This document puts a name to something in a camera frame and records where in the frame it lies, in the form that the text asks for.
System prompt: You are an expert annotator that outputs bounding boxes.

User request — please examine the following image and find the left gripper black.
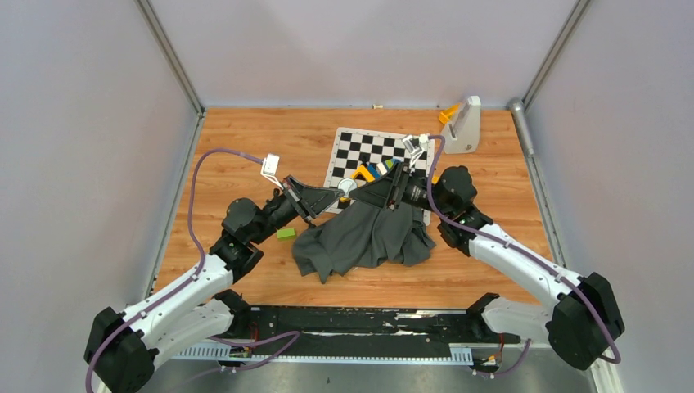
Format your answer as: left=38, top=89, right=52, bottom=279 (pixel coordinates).
left=250, top=174, right=343, bottom=245

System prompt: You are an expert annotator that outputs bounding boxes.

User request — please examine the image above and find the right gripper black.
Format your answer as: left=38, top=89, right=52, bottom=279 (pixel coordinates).
left=349, top=161, right=451, bottom=218

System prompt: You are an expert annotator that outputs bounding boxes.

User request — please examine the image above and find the grey t-shirt garment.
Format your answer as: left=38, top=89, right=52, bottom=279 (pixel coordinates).
left=291, top=201, right=436, bottom=283

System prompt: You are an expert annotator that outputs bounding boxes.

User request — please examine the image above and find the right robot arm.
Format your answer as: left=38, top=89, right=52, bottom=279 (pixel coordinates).
left=348, top=163, right=625, bottom=370

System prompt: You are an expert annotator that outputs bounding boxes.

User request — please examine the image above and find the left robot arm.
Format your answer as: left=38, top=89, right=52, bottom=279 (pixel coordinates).
left=84, top=176, right=345, bottom=392

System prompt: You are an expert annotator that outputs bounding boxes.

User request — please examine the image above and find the yellow triangle block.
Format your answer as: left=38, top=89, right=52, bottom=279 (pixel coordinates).
left=350, top=165, right=378, bottom=183

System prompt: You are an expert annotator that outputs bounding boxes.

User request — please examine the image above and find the colourful stacked block tower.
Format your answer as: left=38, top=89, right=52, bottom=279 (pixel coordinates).
left=367, top=159, right=400, bottom=178

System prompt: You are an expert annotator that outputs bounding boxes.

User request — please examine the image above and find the green rectangular block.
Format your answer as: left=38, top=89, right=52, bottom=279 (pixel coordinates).
left=276, top=228, right=296, bottom=241

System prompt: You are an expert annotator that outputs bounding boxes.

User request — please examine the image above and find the black white checkerboard mat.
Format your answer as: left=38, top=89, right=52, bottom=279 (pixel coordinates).
left=323, top=127, right=436, bottom=226

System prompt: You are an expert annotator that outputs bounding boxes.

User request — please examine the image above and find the orange clip behind stand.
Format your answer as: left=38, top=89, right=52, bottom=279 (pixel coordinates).
left=438, top=102, right=461, bottom=125

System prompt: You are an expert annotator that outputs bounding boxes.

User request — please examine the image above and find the white wedge stand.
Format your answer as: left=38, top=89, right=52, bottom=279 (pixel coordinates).
left=441, top=96, right=482, bottom=155

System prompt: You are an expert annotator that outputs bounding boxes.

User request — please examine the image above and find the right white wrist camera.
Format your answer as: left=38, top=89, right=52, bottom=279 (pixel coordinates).
left=401, top=133, right=430, bottom=172

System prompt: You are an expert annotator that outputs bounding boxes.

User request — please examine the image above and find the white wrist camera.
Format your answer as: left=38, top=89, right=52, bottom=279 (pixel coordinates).
left=401, top=133, right=430, bottom=172
left=260, top=153, right=283, bottom=189

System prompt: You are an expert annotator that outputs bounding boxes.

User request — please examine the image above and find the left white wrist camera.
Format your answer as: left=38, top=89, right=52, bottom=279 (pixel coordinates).
left=260, top=153, right=283, bottom=189

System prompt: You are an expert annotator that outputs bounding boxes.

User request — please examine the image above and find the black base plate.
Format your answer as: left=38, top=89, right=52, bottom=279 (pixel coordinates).
left=220, top=306, right=521, bottom=359

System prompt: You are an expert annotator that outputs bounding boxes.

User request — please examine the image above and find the aluminium frame rail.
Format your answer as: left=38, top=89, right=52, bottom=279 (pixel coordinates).
left=97, top=303, right=624, bottom=393

